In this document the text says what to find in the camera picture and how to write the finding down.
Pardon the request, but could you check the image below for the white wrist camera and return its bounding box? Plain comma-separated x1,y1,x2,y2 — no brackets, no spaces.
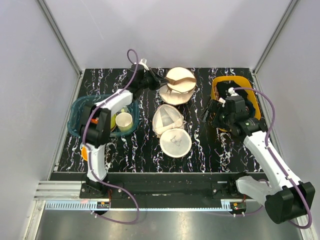
218,87,239,104
138,58,150,71

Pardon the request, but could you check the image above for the orange bowl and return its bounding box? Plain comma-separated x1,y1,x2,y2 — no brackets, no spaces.
81,146,88,161

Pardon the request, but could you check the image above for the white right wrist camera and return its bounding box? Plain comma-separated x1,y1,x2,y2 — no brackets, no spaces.
218,87,239,104

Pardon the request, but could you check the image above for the teal transparent plastic container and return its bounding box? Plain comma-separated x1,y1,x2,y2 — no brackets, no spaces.
67,94,140,138

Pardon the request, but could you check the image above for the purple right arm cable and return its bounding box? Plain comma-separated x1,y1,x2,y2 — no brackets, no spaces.
207,86,313,230

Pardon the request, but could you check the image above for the white mesh laundry bag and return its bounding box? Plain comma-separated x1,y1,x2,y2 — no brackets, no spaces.
152,104,192,158

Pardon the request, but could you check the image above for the cream laundry bag brown trim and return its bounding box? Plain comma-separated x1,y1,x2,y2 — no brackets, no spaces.
159,67,197,106

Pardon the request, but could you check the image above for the yellow-green plate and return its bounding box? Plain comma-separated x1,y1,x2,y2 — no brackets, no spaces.
110,114,117,132

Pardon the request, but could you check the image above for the aluminium front rail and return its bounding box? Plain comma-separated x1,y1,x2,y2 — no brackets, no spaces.
34,181,251,212

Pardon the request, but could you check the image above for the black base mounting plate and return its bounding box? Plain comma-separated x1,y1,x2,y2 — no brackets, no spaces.
79,173,244,210

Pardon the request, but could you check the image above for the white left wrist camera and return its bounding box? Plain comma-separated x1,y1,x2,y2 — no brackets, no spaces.
138,58,150,71

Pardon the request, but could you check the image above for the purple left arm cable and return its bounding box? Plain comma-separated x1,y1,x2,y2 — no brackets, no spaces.
81,48,141,224

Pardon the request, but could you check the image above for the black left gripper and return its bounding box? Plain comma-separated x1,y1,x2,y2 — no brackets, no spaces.
139,68,170,92

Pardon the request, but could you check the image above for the black garment in bin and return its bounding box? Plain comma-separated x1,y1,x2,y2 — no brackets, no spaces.
214,80,261,119

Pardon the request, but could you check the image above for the aluminium frame post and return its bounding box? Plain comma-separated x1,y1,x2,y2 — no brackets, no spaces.
252,0,301,76
36,0,82,77

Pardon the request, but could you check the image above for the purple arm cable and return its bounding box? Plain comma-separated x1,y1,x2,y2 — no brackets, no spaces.
207,86,313,230
81,48,141,224

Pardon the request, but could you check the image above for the aluminium frame post left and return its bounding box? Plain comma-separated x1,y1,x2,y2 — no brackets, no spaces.
36,0,82,77

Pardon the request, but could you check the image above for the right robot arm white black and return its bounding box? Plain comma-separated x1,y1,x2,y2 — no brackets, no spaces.
203,95,316,224

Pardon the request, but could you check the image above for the yellow plastic bin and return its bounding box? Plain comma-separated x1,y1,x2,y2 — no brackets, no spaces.
211,76,263,137

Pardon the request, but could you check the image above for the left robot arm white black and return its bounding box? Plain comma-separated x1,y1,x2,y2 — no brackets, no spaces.
78,63,169,198

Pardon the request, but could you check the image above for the aluminium frame post right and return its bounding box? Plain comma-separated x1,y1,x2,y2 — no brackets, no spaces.
252,0,301,76

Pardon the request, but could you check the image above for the cream paper cup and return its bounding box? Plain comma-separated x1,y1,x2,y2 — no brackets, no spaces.
115,112,133,132

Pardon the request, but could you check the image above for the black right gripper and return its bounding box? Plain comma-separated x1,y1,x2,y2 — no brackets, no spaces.
198,99,234,132

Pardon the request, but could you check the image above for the orange translucent cup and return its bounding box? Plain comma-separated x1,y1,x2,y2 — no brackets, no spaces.
90,117,99,125

